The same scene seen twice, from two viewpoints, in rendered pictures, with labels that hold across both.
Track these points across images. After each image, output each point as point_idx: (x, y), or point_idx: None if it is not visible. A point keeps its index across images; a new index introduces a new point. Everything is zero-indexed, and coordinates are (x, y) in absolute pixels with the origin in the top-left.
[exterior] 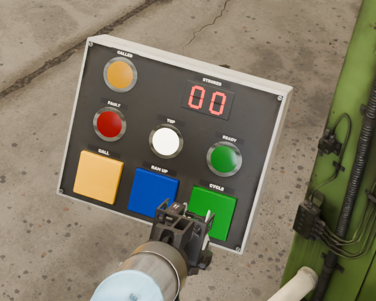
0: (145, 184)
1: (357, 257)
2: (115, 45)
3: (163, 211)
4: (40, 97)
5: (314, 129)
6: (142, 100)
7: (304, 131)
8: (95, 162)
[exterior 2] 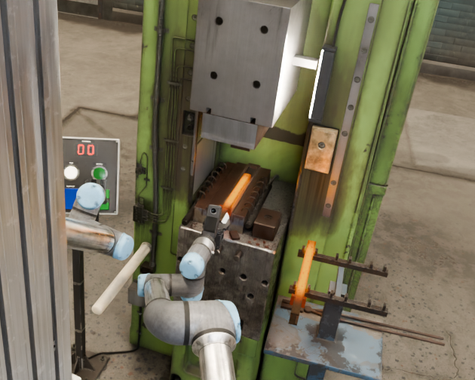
0: (65, 194)
1: (166, 221)
2: None
3: (87, 179)
4: None
5: (121, 218)
6: None
7: (117, 220)
8: None
